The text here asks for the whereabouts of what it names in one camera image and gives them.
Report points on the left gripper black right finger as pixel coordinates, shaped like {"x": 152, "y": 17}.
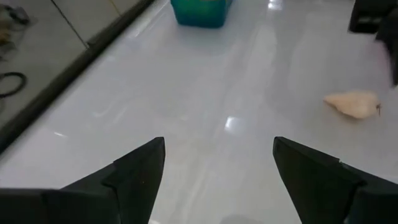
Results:
{"x": 317, "y": 186}

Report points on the blue plastic basket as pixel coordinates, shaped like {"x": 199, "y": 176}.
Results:
{"x": 202, "y": 14}

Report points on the black table edge rim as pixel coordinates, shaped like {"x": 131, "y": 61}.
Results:
{"x": 62, "y": 81}

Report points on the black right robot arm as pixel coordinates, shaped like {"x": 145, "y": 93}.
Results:
{"x": 363, "y": 12}

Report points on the large white garlic bulb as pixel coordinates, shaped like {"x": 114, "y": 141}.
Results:
{"x": 354, "y": 104}

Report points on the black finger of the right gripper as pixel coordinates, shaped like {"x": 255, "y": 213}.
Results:
{"x": 393, "y": 46}

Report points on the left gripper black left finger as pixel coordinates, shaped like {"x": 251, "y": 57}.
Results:
{"x": 124, "y": 193}

